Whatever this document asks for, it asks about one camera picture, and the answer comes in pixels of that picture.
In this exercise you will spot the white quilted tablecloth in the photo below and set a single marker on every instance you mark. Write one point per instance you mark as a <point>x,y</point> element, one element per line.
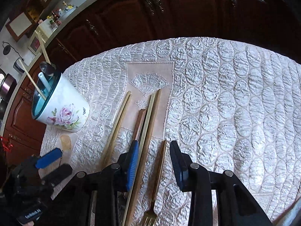
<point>223,98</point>

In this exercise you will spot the metal spoon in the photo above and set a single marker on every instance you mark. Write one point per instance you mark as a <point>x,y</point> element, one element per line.
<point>46,68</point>

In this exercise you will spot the brown wooden kitchen cabinet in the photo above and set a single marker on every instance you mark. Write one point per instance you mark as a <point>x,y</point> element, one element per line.
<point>188,11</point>

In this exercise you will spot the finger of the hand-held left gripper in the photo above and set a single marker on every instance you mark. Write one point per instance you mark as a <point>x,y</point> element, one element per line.
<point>57,173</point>
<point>49,158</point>

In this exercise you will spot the steel pot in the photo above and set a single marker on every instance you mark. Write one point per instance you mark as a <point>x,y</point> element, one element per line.
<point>18,66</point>

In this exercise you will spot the wall cabinet with white panels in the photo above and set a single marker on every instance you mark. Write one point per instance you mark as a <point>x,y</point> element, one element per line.
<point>20,24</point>

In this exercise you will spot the white floral mug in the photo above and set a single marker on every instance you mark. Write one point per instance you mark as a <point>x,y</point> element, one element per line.
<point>68,103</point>

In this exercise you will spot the brown wooden chopstick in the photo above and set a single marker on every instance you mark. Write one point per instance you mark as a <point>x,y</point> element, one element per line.
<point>120,131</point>
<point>154,127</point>

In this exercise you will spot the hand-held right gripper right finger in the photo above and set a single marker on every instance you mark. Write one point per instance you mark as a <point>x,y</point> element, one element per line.
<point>176,163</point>

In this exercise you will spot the blue-rimmed bowl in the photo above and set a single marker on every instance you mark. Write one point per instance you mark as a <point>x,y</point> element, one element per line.
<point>70,9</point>

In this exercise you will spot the gold fork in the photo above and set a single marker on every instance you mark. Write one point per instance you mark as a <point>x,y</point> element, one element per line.
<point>160,164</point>

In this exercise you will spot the pale wooden chopstick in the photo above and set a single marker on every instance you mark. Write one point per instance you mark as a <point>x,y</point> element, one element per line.
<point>115,127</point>
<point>148,117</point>
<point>31,80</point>
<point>43,48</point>

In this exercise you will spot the purple cooking pot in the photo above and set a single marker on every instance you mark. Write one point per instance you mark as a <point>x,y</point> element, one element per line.
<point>7,86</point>

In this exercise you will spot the red hanging ornament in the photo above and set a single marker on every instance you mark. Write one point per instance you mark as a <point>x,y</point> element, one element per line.
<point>4,143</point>

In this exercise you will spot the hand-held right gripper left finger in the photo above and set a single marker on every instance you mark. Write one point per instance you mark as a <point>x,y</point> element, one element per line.
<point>131,164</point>

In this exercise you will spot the red-fronted white box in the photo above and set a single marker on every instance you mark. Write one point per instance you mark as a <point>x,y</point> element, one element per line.
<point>35,43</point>

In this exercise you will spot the small condiment bottle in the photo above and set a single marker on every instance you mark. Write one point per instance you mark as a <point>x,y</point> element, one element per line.
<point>55,14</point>
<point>55,25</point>
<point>63,5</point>

